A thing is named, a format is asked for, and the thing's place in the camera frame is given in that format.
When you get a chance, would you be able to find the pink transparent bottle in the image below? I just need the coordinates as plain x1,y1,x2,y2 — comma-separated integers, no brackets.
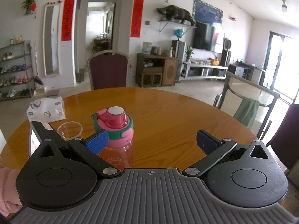
98,141,134,171

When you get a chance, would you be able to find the short black speaker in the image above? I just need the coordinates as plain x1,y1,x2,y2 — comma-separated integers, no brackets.
221,51,232,67

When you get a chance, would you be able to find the white television stand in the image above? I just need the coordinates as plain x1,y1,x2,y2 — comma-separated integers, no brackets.
182,61,228,81

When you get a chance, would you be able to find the tall black speaker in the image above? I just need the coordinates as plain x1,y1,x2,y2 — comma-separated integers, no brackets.
172,40,187,82

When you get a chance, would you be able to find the tall wall mirror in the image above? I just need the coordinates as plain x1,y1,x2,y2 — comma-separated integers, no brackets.
43,3,61,76

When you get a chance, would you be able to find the framed picture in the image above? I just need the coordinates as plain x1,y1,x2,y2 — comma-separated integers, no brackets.
142,41,153,55

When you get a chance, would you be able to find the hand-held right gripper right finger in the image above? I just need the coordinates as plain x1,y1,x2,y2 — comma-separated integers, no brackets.
182,129,278,178

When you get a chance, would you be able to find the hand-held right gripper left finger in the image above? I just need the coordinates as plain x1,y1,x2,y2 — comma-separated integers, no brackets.
26,129,121,178

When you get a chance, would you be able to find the person's left forearm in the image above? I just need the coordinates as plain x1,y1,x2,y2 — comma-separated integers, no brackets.
0,162,24,217

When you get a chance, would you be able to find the dark wooden desk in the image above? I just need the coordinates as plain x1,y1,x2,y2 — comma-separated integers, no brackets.
93,37,110,52

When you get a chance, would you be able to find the red paper couplet banner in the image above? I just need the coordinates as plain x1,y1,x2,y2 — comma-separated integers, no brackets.
61,0,77,42
130,0,142,38

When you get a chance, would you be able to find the white wall shelf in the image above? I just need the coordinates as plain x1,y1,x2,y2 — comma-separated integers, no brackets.
158,19,197,33

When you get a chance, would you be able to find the metal shoe rack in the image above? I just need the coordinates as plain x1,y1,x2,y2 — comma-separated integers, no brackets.
0,41,34,101

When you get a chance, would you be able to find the dark framed balcony door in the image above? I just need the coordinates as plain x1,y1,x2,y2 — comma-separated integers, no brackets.
263,31,299,105

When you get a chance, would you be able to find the maroon padded chair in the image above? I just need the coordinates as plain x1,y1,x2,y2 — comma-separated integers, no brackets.
87,50,130,91

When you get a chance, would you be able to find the green cloth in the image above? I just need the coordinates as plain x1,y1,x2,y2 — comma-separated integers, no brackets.
233,97,260,130

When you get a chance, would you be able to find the clear plastic cup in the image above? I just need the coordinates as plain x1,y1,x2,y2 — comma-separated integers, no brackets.
57,121,83,142

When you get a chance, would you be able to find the brown wooden cabinet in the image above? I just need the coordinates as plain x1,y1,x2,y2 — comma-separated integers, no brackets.
135,53,179,88

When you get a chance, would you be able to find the group of assorted shoes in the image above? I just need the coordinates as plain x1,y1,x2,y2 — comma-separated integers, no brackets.
0,51,31,98

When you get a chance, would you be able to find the black flat television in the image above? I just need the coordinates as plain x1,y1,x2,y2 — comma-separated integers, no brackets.
193,21,216,51

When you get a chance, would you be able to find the grey low cabinet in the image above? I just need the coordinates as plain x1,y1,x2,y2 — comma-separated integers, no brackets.
228,62,267,84

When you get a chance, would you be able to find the small potted plant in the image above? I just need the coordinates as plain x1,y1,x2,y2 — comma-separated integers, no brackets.
185,46,194,62

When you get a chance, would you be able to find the blue wall board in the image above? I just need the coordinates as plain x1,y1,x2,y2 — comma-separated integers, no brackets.
193,0,224,25

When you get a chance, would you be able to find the metal frame chair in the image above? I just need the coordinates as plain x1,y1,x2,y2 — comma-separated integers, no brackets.
213,71,280,138

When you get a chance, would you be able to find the white tissue packet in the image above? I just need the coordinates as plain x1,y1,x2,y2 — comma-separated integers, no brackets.
26,96,65,124

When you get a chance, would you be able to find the dark purple chair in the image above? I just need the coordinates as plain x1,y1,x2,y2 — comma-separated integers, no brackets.
266,103,299,171

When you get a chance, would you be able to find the dark bull statue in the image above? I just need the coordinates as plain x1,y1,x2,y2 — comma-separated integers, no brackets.
156,5,196,27

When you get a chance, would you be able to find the green wall plant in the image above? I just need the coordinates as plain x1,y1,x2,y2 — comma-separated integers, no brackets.
21,0,38,14

